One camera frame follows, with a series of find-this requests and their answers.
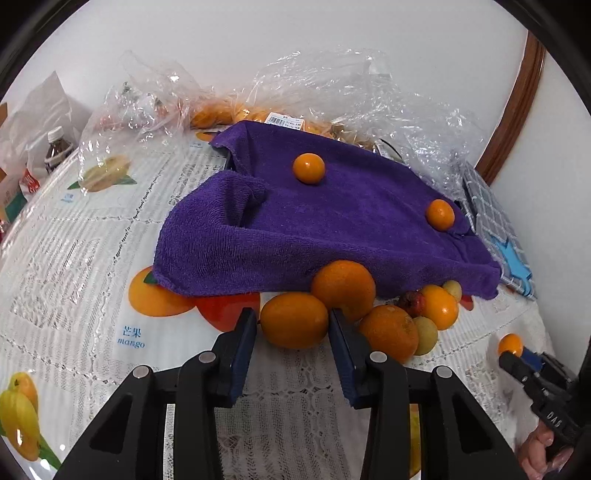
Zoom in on purple towel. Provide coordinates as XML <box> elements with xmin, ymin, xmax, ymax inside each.
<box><xmin>154</xmin><ymin>120</ymin><xmax>503</xmax><ymax>300</ymax></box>

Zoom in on small clear plastic bag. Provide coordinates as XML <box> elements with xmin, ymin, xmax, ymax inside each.
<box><xmin>78</xmin><ymin>51</ymin><xmax>208</xmax><ymax>181</ymax></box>

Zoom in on dark bottle white cap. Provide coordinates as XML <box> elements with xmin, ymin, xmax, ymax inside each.
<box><xmin>44</xmin><ymin>128</ymin><xmax>75</xmax><ymax>174</ymax></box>

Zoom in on medium glossy orange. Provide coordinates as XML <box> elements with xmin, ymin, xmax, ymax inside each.
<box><xmin>419</xmin><ymin>285</ymin><xmax>460</xmax><ymax>330</ymax></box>

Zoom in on large orange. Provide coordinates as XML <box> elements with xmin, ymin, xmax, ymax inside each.
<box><xmin>311</xmin><ymin>260</ymin><xmax>377</xmax><ymax>322</ymax></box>

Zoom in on small red fruit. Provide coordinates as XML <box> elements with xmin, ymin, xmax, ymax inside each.
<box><xmin>398</xmin><ymin>291</ymin><xmax>426</xmax><ymax>318</ymax></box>

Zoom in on oval orange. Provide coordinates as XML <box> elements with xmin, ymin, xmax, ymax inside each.
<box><xmin>260</xmin><ymin>292</ymin><xmax>329</xmax><ymax>350</ymax></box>

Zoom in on bagged brown fruits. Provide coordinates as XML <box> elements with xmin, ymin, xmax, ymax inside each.
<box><xmin>330</xmin><ymin>122</ymin><xmax>375</xmax><ymax>148</ymax></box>

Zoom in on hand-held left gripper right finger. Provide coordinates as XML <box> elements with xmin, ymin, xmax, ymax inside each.
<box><xmin>329</xmin><ymin>308</ymin><xmax>529</xmax><ymax>480</ymax></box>

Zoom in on fruit-print lace tablecloth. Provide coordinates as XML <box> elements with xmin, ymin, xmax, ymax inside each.
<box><xmin>0</xmin><ymin>124</ymin><xmax>555</xmax><ymax>480</ymax></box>

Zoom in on small round orange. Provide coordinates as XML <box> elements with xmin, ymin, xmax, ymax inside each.
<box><xmin>498</xmin><ymin>333</ymin><xmax>524</xmax><ymax>358</ymax></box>
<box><xmin>425</xmin><ymin>199</ymin><xmax>456</xmax><ymax>230</ymax></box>
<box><xmin>293</xmin><ymin>152</ymin><xmax>326</xmax><ymax>185</ymax></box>

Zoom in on person's right hand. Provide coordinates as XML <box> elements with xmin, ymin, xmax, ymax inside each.
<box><xmin>515</xmin><ymin>427</ymin><xmax>554</xmax><ymax>480</ymax></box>

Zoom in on grey checked cushion blue star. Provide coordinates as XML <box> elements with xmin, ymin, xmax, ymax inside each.
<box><xmin>455</xmin><ymin>159</ymin><xmax>539</xmax><ymax>301</ymax></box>

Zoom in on brown wooden door frame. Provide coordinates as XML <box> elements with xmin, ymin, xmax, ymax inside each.
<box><xmin>475</xmin><ymin>32</ymin><xmax>546</xmax><ymax>183</ymax></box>

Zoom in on pile of bagged oranges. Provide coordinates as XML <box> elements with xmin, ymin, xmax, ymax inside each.
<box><xmin>189</xmin><ymin>99</ymin><xmax>333</xmax><ymax>134</ymax></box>

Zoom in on dull tangerine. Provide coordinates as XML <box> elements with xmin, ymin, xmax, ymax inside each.
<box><xmin>359</xmin><ymin>305</ymin><xmax>419</xmax><ymax>363</ymax></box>

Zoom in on large clear plastic bag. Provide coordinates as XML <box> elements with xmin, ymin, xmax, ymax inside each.
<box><xmin>249</xmin><ymin>46</ymin><xmax>485</xmax><ymax>195</ymax></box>

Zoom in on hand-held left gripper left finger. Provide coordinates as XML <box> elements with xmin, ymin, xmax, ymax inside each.
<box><xmin>55</xmin><ymin>308</ymin><xmax>258</xmax><ymax>480</ymax></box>

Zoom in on white paper bag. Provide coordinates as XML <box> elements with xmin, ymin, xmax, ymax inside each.
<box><xmin>0</xmin><ymin>71</ymin><xmax>90</xmax><ymax>171</ymax></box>

